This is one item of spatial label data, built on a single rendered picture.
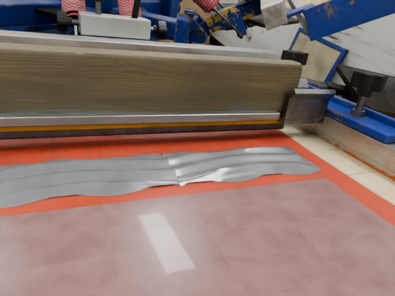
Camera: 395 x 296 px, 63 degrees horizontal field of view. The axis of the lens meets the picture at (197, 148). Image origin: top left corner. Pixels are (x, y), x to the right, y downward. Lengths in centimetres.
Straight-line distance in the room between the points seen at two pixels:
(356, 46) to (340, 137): 237
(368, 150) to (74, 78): 36
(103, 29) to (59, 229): 44
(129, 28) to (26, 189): 41
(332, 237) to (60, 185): 23
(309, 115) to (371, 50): 228
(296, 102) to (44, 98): 31
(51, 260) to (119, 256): 4
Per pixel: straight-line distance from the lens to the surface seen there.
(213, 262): 24
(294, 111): 47
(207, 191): 31
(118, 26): 64
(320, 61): 299
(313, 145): 48
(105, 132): 40
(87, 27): 63
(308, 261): 27
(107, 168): 33
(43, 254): 25
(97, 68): 36
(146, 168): 33
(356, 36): 286
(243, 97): 43
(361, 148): 47
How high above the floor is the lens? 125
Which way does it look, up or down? 32 degrees down
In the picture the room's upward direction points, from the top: 12 degrees clockwise
